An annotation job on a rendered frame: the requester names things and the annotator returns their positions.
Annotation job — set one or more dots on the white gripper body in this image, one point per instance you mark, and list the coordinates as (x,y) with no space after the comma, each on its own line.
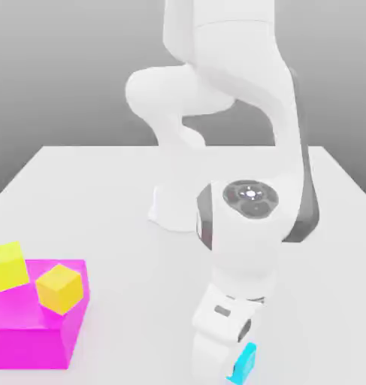
(212,361)

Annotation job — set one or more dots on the small cyan cube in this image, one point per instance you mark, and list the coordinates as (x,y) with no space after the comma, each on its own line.
(245,362)

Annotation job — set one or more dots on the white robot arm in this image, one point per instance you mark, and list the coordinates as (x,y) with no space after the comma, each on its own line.
(236,90)

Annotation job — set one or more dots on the small golden yellow cube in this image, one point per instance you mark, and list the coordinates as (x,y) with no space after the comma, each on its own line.
(59,290)

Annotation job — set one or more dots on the small lemon yellow cube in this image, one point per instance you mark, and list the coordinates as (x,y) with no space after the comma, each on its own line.
(8,266)

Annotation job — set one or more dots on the large magenta box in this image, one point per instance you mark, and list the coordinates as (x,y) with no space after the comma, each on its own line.
(23,346)

